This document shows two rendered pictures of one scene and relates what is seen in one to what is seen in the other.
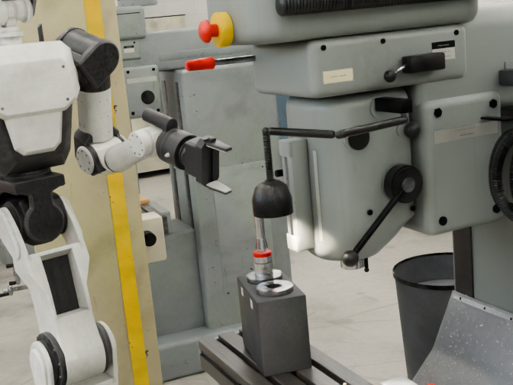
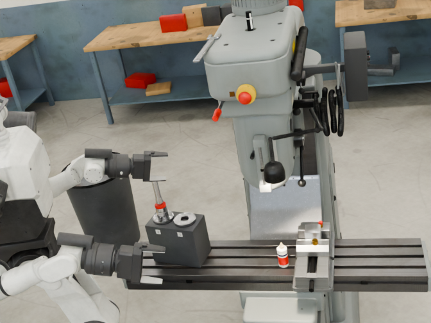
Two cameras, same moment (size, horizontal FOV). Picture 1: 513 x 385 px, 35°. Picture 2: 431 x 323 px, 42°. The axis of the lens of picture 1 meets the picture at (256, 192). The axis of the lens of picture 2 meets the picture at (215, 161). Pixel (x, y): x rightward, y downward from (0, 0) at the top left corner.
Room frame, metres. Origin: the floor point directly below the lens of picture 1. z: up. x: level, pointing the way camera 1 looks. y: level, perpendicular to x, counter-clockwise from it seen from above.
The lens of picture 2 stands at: (0.51, 1.33, 2.42)
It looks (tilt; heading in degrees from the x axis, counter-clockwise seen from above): 29 degrees down; 310
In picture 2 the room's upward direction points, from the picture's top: 10 degrees counter-clockwise
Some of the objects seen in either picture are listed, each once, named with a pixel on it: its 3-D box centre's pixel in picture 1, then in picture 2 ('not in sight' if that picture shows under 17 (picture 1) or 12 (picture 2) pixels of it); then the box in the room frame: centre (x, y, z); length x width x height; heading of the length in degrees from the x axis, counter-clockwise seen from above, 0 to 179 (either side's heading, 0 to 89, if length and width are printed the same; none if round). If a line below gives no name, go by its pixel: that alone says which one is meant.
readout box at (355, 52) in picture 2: not in sight; (356, 65); (1.36, -0.59, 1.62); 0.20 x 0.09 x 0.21; 115
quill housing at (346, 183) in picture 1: (348, 171); (265, 141); (1.54, -0.18, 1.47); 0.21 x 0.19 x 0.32; 25
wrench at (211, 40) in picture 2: not in sight; (206, 47); (1.58, 0.02, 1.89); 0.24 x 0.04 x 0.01; 112
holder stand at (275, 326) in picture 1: (272, 318); (178, 236); (1.92, -0.01, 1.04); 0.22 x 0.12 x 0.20; 13
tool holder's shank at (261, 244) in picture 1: (259, 229); (157, 192); (1.97, 0.00, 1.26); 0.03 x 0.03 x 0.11
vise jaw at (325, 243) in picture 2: not in sight; (312, 247); (1.39, -0.18, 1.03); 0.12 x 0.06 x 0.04; 24
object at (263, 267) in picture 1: (262, 264); (161, 211); (1.97, 0.00, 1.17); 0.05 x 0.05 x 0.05
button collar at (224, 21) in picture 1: (221, 29); (245, 94); (1.45, 0.03, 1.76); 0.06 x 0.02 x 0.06; 25
